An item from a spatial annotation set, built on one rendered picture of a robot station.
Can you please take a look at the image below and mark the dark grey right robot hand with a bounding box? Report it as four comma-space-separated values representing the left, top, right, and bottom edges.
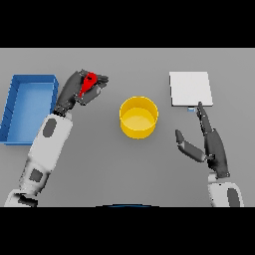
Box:
174, 101, 231, 179

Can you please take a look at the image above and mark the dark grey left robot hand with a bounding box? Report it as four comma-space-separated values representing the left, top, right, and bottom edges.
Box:
53, 69, 110, 118

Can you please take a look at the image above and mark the red beaker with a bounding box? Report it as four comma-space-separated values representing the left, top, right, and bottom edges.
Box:
78, 72, 99, 99

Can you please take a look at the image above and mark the pale square measuring scale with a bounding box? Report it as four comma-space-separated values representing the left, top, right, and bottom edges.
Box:
168, 71, 214, 113

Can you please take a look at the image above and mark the yellow bowl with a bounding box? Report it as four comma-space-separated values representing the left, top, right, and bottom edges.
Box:
119, 96, 159, 140

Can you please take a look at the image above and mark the blue plastic tray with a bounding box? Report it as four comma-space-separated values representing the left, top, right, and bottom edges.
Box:
0, 74, 60, 146

